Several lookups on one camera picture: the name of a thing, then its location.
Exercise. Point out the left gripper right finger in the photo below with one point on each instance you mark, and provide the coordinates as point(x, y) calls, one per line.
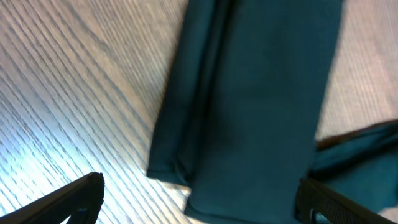
point(315, 203)

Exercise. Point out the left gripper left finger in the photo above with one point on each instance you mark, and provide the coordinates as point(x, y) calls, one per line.
point(78, 202)

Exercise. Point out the black garment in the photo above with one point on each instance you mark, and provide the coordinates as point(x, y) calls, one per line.
point(361, 165)
point(241, 108)

